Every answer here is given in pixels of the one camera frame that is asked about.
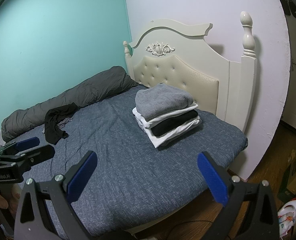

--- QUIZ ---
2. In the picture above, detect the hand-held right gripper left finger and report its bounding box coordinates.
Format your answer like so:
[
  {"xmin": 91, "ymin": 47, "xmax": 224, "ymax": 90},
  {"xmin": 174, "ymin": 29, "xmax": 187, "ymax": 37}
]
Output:
[{"xmin": 14, "ymin": 151, "xmax": 98, "ymax": 240}]

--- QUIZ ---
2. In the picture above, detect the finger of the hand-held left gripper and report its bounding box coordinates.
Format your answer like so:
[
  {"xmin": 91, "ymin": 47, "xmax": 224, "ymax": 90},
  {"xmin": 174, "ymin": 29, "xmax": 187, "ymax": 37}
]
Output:
[
  {"xmin": 13, "ymin": 136, "xmax": 41, "ymax": 151},
  {"xmin": 18, "ymin": 144, "xmax": 56, "ymax": 168}
]

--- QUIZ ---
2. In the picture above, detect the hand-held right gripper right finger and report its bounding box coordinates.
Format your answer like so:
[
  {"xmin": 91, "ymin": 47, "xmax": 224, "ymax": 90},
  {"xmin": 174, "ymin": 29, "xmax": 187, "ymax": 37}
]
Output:
[{"xmin": 197, "ymin": 151, "xmax": 280, "ymax": 240}]

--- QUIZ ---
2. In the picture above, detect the grey knit sweater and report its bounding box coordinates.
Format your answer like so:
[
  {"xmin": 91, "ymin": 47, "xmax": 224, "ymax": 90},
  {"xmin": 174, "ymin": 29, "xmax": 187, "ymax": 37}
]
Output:
[{"xmin": 135, "ymin": 83, "xmax": 199, "ymax": 120}]

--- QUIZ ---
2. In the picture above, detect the black garment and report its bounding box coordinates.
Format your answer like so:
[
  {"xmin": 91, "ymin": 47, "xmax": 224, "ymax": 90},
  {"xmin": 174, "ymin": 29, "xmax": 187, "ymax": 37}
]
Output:
[{"xmin": 44, "ymin": 102, "xmax": 78, "ymax": 145}]

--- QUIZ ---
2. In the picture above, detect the small grey garment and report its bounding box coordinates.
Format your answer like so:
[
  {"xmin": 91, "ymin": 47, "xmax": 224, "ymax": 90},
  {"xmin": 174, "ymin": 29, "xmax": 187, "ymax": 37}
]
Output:
[{"xmin": 57, "ymin": 117, "xmax": 72, "ymax": 128}]

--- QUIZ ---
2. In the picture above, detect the white-grey folded garment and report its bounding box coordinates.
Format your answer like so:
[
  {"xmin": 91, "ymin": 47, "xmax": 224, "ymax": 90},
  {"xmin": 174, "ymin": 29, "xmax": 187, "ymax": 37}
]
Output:
[{"xmin": 137, "ymin": 117, "xmax": 202, "ymax": 148}]

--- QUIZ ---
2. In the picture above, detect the dark grey rolled duvet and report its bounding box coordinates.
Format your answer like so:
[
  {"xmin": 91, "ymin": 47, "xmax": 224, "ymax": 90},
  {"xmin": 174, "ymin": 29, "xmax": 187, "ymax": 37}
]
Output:
[{"xmin": 1, "ymin": 66, "xmax": 140, "ymax": 143}]

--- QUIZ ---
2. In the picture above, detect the white folded garment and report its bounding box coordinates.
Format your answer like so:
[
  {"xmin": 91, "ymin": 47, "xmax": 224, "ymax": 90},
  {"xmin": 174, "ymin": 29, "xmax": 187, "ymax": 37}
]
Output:
[{"xmin": 132, "ymin": 104, "xmax": 199, "ymax": 130}]

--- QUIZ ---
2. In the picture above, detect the white patterned plastic bag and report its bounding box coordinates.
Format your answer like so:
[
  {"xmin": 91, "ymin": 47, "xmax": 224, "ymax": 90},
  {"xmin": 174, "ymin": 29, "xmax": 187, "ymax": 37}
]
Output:
[{"xmin": 278, "ymin": 192, "xmax": 296, "ymax": 238}]

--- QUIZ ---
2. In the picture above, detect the cream tufted headboard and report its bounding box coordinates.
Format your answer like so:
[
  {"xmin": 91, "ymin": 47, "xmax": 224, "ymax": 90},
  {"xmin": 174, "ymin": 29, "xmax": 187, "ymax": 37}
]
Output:
[{"xmin": 123, "ymin": 11, "xmax": 258, "ymax": 134}]

